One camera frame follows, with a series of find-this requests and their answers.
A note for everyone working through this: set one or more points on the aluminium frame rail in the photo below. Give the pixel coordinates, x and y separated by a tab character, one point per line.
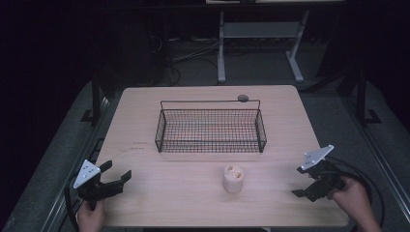
74	174
380	161

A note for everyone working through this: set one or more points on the white metal desk frame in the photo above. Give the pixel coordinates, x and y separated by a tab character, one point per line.
261	38

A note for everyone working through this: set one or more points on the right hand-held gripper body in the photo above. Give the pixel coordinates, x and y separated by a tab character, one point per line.
319	174

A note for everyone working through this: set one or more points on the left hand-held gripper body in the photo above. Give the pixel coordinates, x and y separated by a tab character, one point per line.
86	174

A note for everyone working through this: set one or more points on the small grey round object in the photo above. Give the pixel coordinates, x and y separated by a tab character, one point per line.
242	98

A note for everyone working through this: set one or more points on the person's right hand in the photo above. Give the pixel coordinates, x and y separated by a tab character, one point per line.
351	195

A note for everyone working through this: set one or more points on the lotus root piece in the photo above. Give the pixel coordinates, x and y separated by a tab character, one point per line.
232	179

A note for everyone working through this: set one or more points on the person's left hand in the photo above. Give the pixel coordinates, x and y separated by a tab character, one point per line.
92	217

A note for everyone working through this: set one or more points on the black metal stand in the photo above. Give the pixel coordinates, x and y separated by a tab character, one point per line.
96	100
362	100

